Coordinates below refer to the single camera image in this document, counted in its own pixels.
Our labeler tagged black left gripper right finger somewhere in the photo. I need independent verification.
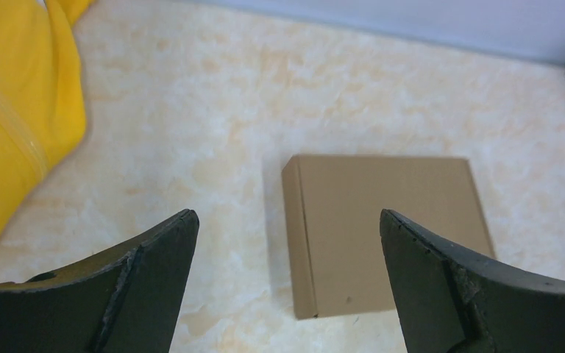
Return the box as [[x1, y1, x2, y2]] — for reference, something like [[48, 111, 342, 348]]
[[380, 210, 565, 352]]

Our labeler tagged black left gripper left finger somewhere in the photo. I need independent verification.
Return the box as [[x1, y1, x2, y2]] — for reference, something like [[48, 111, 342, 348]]
[[0, 210, 199, 352]]

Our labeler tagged brown cardboard box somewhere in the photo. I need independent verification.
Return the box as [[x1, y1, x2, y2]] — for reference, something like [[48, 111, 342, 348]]
[[282, 154, 495, 319]]

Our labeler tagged yellow jacket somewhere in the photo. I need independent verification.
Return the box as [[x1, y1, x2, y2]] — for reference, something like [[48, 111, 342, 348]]
[[0, 1, 90, 235]]

